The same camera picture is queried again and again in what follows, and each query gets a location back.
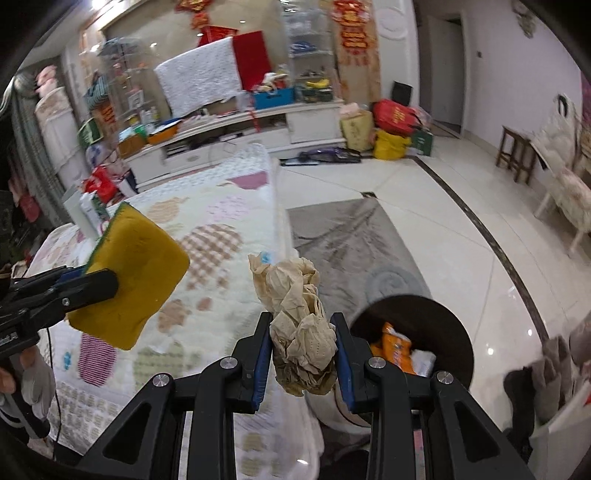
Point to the green white carton box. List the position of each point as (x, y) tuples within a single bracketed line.
[(90, 134)]

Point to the orange tray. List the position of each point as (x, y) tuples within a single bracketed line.
[(161, 134)]

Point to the grey brown cloth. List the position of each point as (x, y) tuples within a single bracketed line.
[(549, 374)]

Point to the grey curtain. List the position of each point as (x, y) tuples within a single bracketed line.
[(27, 152)]

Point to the blue storage basket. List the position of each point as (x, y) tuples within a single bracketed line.
[(274, 99)]

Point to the red gift bag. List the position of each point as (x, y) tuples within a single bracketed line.
[(395, 115)]

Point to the yellow green sponge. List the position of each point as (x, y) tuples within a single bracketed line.
[(138, 258)]

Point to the red cloth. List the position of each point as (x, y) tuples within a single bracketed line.
[(251, 57)]

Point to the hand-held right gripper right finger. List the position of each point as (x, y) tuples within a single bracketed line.
[(342, 364)]

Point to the grey rug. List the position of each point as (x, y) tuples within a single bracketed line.
[(332, 240)]

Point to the white chair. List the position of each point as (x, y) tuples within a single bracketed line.
[(568, 194)]

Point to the white television cabinet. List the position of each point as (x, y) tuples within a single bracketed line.
[(314, 122)]

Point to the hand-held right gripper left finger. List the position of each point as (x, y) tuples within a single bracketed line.
[(262, 364)]

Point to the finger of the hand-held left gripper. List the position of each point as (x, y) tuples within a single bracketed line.
[(87, 288), (41, 281)]

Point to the black trash bin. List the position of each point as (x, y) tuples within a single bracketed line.
[(415, 314)]

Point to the clear display shelf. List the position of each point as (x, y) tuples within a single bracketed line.
[(120, 64), (307, 27)]

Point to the red paper decoration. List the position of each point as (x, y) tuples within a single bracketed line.
[(207, 18)]

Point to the red hanging wall decoration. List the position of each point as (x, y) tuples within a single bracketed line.
[(353, 27)]

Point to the red printed shopping bag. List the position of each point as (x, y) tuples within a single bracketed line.
[(99, 184)]

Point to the white container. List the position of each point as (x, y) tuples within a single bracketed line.
[(563, 438)]

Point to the black bag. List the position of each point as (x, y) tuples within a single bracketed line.
[(401, 92)]

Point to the wooden stool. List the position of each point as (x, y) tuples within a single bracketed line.
[(512, 136)]

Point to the television under white cloth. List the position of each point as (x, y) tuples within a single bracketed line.
[(198, 76)]

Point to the pink plush toy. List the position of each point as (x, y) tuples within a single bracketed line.
[(46, 78)]

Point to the cardboard box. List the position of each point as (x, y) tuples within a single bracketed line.
[(356, 129)]

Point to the lace covered air conditioner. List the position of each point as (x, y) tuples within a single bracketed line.
[(55, 129)]

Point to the brown paper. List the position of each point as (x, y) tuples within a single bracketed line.
[(300, 332)]

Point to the person's left hand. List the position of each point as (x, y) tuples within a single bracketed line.
[(39, 383)]

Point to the white drink carton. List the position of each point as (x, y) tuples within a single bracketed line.
[(94, 212)]

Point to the orange yellow snack bag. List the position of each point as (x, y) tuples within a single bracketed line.
[(395, 348)]

